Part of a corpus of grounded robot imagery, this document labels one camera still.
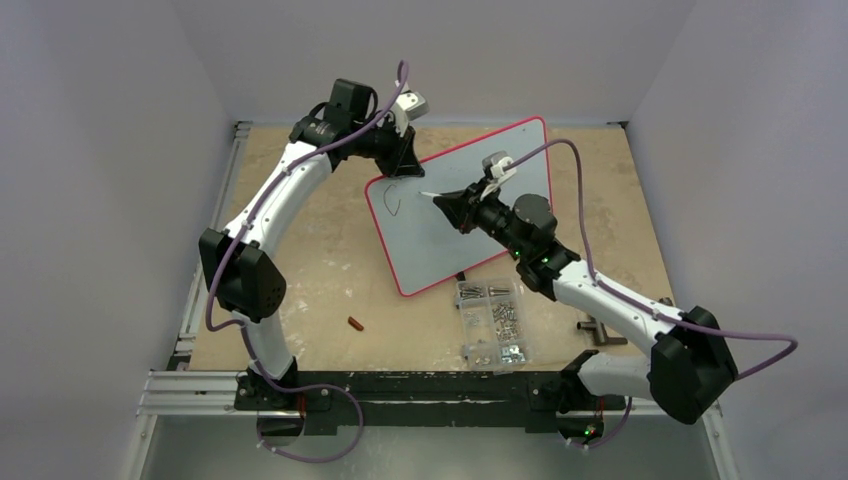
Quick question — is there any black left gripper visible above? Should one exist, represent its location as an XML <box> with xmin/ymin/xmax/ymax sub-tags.
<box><xmin>353</xmin><ymin>115</ymin><xmax>423</xmax><ymax>180</ymax></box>

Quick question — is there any black metal bracket tool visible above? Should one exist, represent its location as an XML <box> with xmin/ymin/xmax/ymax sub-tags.
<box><xmin>576</xmin><ymin>296</ymin><xmax>674</xmax><ymax>348</ymax></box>

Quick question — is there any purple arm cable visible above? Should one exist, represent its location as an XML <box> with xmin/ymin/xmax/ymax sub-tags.
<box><xmin>506</xmin><ymin>139</ymin><xmax>800</xmax><ymax>382</ymax></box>
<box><xmin>203</xmin><ymin>59</ymin><xmax>412</xmax><ymax>399</ymax></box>

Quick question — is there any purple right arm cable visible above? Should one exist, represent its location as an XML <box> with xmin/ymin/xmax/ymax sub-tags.
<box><xmin>506</xmin><ymin>139</ymin><xmax>800</xmax><ymax>382</ymax></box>

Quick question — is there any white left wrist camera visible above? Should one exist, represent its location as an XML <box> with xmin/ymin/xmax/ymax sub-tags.
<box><xmin>395</xmin><ymin>91</ymin><xmax>430</xmax><ymax>122</ymax></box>

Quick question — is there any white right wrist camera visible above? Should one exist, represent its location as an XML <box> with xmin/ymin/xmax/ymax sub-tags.
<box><xmin>480</xmin><ymin>151</ymin><xmax>516</xmax><ymax>200</ymax></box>

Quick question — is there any clear screw organizer box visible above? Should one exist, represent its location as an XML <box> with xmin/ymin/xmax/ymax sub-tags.
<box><xmin>455</xmin><ymin>278</ymin><xmax>531</xmax><ymax>375</ymax></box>

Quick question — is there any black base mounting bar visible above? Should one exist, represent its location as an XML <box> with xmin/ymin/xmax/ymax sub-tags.
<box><xmin>234</xmin><ymin>369</ymin><xmax>626</xmax><ymax>435</ymax></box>

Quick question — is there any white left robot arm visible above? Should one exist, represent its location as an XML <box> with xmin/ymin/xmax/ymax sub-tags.
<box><xmin>199</xmin><ymin>79</ymin><xmax>429</xmax><ymax>410</ymax></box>

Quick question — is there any aluminium table frame rail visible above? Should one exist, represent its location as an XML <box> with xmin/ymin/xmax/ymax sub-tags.
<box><xmin>118</xmin><ymin>121</ymin><xmax>290</xmax><ymax>479</ymax></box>

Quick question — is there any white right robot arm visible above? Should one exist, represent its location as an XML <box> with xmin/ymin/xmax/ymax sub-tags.
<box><xmin>431</xmin><ymin>182</ymin><xmax>741</xmax><ymax>425</ymax></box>

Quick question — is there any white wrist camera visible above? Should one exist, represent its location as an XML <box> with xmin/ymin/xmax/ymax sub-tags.
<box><xmin>395</xmin><ymin>91</ymin><xmax>430</xmax><ymax>122</ymax></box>
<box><xmin>480</xmin><ymin>151</ymin><xmax>516</xmax><ymax>200</ymax></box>

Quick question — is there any pink framed whiteboard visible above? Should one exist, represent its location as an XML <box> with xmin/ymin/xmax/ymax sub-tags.
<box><xmin>364</xmin><ymin>116</ymin><xmax>547</xmax><ymax>297</ymax></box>

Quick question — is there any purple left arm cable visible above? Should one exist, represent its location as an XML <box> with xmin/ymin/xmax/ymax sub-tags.
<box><xmin>203</xmin><ymin>59</ymin><xmax>412</xmax><ymax>399</ymax></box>

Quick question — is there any brown marker cap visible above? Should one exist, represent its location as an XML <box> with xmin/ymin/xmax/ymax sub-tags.
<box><xmin>347</xmin><ymin>317</ymin><xmax>364</xmax><ymax>332</ymax></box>

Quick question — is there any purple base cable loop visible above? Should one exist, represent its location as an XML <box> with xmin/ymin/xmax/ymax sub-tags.
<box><xmin>256</xmin><ymin>384</ymin><xmax>364</xmax><ymax>465</ymax></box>

